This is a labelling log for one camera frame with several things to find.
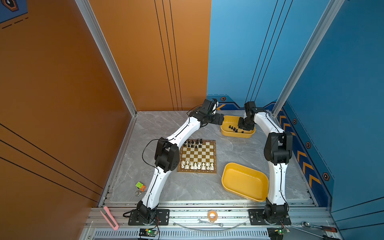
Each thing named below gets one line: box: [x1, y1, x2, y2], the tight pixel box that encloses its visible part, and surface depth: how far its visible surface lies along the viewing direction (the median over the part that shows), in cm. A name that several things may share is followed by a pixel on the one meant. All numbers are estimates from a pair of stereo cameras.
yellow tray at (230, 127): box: [220, 115, 256, 139], surface depth 108 cm
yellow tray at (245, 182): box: [221, 162, 269, 202], surface depth 86 cm
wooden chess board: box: [177, 138, 217, 174], surface depth 96 cm
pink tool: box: [100, 206, 120, 231], surface depth 74 cm
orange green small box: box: [135, 181, 147, 192], surface depth 83 cm
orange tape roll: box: [207, 210, 218, 223], surface depth 77 cm
